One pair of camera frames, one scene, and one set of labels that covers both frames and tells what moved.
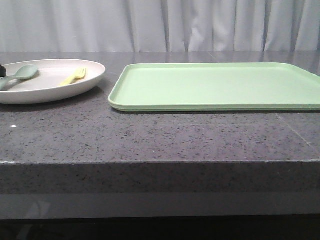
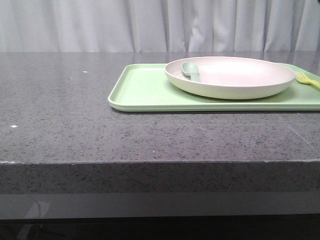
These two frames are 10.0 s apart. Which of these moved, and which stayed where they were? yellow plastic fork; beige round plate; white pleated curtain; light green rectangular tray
Moved: yellow plastic fork; beige round plate
Stayed: white pleated curtain; light green rectangular tray
